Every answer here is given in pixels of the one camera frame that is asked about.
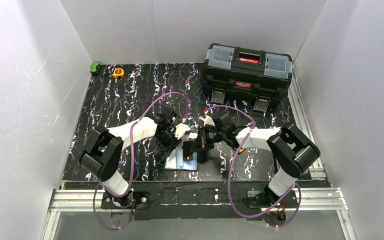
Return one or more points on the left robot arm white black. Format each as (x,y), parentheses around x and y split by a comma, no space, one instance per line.
(103,147)

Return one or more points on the aluminium frame rail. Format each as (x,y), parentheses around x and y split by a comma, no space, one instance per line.
(316,170)

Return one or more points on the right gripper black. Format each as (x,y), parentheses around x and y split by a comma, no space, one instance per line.
(198,143)

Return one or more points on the green small object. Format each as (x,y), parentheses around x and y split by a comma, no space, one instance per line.
(95,67)

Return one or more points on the black toolbox with red handle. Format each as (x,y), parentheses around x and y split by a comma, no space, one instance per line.
(258,77)

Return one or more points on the single black VIP card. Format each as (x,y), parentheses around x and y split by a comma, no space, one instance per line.
(188,154)

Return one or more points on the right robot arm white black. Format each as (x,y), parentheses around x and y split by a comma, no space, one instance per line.
(290,147)

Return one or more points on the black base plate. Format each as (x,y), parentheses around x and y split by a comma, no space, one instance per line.
(195,200)

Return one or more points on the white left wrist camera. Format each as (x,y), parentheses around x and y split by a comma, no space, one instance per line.
(181,129)

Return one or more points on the yellow tape measure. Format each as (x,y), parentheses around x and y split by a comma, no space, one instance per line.
(118,73)

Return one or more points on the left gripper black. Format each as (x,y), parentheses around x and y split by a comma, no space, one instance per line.
(167,141)

